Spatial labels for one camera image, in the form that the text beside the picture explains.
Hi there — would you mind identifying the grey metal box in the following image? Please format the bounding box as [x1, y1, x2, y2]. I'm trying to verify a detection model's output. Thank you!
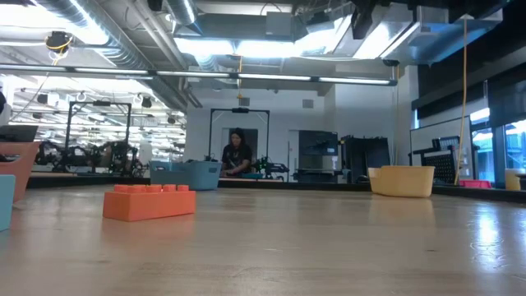
[265, 11, 294, 37]

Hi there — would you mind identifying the red plastic bin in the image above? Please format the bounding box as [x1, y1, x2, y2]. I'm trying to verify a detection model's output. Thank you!
[459, 178, 493, 190]

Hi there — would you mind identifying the blue plastic bin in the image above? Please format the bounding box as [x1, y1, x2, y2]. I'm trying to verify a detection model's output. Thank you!
[149, 160, 224, 192]

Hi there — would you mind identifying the black flat screen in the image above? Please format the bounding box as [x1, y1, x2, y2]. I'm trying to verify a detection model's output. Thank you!
[0, 124, 39, 144]

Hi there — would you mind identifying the yellow cylinder roll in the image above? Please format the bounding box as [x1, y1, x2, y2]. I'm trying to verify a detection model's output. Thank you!
[504, 169, 524, 192]

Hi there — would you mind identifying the rectangular metal air duct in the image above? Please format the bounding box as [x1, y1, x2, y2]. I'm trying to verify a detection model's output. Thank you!
[380, 18, 505, 67]

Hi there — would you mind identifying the long white light bar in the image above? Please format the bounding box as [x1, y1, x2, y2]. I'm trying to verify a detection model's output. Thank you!
[0, 62, 399, 86]

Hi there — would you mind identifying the black aluminium table frame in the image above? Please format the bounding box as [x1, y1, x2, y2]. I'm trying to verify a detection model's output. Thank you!
[26, 174, 526, 204]

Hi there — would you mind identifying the yellow cord reel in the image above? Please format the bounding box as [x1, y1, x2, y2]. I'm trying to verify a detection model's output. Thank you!
[44, 30, 76, 55]

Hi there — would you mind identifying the yellow plastic bin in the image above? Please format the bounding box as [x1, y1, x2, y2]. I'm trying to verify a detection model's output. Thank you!
[367, 164, 436, 199]

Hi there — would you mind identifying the black gantry frame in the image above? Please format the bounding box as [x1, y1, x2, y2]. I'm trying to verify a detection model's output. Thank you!
[64, 100, 132, 165]
[208, 108, 271, 165]

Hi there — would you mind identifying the black pegboard cart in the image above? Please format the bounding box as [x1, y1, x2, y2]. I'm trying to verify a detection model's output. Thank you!
[408, 135, 464, 185]

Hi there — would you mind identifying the black equipment cart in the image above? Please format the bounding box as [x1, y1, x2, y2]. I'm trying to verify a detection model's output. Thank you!
[294, 166, 344, 184]

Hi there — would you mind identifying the whiteboard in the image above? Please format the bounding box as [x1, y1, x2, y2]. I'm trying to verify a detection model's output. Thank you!
[409, 116, 473, 182]

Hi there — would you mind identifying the orange plastic bin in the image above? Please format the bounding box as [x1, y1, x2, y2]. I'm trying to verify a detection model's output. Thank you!
[0, 141, 43, 203]

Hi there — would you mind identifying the black robot workstation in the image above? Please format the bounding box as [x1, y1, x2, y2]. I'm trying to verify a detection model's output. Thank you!
[35, 139, 145, 177]

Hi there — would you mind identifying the black screen panel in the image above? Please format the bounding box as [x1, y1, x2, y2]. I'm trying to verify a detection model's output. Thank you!
[298, 130, 340, 157]

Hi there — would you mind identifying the person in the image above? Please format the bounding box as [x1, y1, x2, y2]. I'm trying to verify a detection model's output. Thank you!
[220, 127, 255, 178]

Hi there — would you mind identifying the orange toy brick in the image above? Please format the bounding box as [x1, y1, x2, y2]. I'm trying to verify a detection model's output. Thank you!
[102, 183, 197, 223]

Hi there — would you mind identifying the black cabinet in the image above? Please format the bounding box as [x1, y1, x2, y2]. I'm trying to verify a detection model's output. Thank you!
[339, 135, 391, 184]

